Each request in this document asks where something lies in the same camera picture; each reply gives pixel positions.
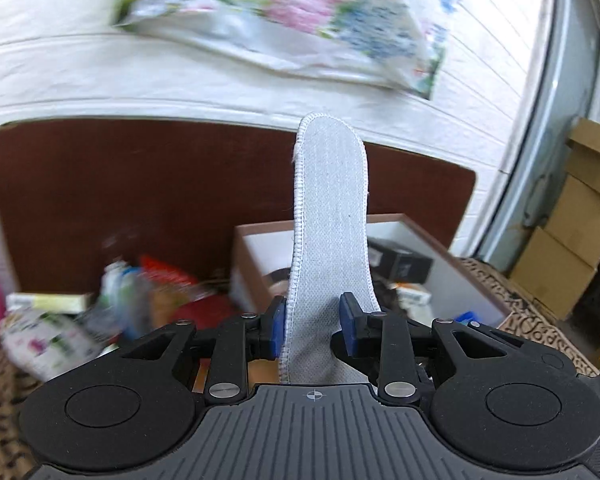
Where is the pile of snack packets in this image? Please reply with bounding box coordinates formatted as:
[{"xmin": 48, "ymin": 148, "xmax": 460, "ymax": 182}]
[{"xmin": 100, "ymin": 255, "xmax": 216, "ymax": 343}]

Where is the plain cardboard box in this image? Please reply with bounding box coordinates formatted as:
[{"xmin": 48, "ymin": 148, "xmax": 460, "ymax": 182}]
[
  {"xmin": 545, "ymin": 175, "xmax": 600, "ymax": 271},
  {"xmin": 507, "ymin": 227, "xmax": 600, "ymax": 321},
  {"xmin": 565, "ymin": 117, "xmax": 600, "ymax": 201}
]

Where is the red carton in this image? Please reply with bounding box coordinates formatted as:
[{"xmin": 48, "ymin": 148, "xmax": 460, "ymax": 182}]
[{"xmin": 177, "ymin": 294, "xmax": 241, "ymax": 333}]

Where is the small black box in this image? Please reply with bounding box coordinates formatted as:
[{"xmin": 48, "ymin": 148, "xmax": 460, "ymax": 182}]
[{"xmin": 367, "ymin": 236, "xmax": 434, "ymax": 284}]

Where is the floral plastic bag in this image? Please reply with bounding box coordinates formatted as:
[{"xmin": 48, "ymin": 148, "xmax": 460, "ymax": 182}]
[{"xmin": 111, "ymin": 0, "xmax": 468, "ymax": 101}]

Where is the grey door frame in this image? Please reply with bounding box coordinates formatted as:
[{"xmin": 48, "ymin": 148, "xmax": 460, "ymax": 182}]
[{"xmin": 480, "ymin": 0, "xmax": 600, "ymax": 263}]

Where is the small white carton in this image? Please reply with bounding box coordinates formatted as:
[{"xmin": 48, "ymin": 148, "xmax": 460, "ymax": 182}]
[{"xmin": 390, "ymin": 282, "xmax": 434, "ymax": 318}]

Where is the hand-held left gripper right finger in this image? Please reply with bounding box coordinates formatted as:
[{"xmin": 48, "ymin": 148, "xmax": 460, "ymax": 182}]
[{"xmin": 330, "ymin": 291, "xmax": 526, "ymax": 407}]

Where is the grey fabric shoe insole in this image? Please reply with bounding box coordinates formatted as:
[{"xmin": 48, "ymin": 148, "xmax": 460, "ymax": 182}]
[{"xmin": 279, "ymin": 112, "xmax": 381, "ymax": 386}]

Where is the black tape roll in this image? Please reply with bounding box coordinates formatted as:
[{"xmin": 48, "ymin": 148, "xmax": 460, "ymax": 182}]
[{"xmin": 260, "ymin": 266, "xmax": 294, "ymax": 302}]

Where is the brown cardboard box white inside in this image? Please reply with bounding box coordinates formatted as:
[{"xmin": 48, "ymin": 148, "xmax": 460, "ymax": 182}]
[{"xmin": 229, "ymin": 213, "xmax": 513, "ymax": 333}]

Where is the desktop with patterned brown cloth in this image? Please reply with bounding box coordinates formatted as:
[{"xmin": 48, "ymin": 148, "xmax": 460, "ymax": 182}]
[{"xmin": 0, "ymin": 257, "xmax": 600, "ymax": 480}]

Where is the dark brown wooden board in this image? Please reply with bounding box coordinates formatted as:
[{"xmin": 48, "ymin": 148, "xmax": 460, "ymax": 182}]
[{"xmin": 0, "ymin": 119, "xmax": 477, "ymax": 311}]

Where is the white floral pouch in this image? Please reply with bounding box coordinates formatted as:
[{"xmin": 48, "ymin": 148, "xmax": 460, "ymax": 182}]
[{"xmin": 0, "ymin": 310, "xmax": 106, "ymax": 382}]

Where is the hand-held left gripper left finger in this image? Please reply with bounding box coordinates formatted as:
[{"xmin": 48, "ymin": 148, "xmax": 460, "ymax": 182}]
[{"xmin": 122, "ymin": 296, "xmax": 288, "ymax": 407}]

